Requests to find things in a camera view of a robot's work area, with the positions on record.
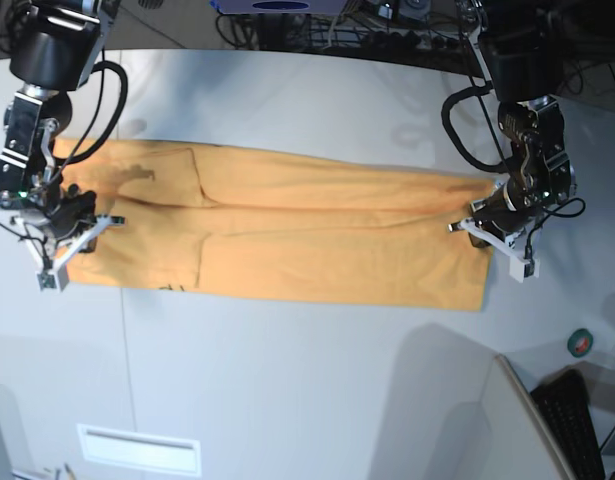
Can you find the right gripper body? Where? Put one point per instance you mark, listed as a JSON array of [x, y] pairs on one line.
[[54, 224]]

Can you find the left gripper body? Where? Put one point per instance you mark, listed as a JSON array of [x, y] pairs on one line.
[[502, 218]]

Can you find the orange t-shirt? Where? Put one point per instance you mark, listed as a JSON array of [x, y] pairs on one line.
[[267, 225]]

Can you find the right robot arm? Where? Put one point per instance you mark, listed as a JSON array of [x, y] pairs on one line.
[[61, 44]]

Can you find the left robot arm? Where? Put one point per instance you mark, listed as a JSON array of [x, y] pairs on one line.
[[519, 48]]

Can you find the green tape roll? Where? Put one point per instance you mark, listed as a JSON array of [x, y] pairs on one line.
[[580, 343]]

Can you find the black keyboard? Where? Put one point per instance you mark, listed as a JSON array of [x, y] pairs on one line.
[[563, 404]]

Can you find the black power strip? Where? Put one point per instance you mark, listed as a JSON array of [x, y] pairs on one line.
[[410, 40]]

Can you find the white partition board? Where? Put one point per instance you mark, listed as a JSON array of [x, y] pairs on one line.
[[520, 443]]

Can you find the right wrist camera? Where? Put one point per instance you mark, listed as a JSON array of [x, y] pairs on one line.
[[55, 280]]

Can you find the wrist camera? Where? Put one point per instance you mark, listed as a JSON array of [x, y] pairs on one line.
[[55, 280], [521, 269]]

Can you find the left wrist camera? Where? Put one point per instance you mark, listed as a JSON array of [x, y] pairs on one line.
[[521, 269]]

